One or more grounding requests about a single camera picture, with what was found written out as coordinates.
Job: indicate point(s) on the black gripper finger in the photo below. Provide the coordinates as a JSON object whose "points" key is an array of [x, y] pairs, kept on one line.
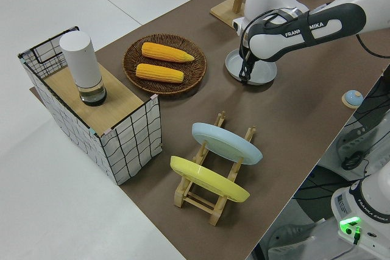
{"points": [[249, 69], [242, 72]]}

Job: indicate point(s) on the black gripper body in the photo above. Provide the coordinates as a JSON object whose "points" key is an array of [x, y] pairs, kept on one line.
{"points": [[242, 47]]}

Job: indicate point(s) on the gray plate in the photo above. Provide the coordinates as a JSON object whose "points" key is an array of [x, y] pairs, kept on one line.
{"points": [[263, 74]]}

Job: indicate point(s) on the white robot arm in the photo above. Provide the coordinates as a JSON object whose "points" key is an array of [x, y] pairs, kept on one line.
{"points": [[274, 40]]}

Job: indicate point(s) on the light blue plate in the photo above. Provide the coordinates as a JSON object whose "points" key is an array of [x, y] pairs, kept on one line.
{"points": [[227, 144]]}

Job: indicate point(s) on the yellow plate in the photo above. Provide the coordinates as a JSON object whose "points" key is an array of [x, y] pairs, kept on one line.
{"points": [[210, 181]]}

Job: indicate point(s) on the wooden mug tree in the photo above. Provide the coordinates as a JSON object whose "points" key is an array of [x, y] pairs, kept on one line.
{"points": [[222, 10]]}

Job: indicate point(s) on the brown table mat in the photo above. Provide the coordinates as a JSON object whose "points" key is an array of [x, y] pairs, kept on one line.
{"points": [[289, 120]]}

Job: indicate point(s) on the pointed yellow corn cob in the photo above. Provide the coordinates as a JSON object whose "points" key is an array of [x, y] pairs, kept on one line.
{"points": [[166, 52]]}

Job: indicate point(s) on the brown wicker basket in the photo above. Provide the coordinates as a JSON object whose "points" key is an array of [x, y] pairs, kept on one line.
{"points": [[164, 89]]}

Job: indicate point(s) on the blunt yellow corn cob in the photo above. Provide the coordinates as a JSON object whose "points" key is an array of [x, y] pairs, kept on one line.
{"points": [[158, 72]]}

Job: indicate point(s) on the pink binder clip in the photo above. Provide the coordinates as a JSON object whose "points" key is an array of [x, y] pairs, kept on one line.
{"points": [[154, 98]]}

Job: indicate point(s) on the blue service bell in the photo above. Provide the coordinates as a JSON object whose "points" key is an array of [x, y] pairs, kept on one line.
{"points": [[352, 98]]}

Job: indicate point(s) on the wooden dish rack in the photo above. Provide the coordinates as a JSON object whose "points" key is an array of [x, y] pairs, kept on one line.
{"points": [[198, 202]]}

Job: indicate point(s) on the white cylinder bottle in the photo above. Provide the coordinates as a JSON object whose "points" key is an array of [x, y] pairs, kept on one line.
{"points": [[82, 62]]}

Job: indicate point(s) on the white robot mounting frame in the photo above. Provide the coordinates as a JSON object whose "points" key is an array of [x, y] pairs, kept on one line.
{"points": [[350, 144]]}

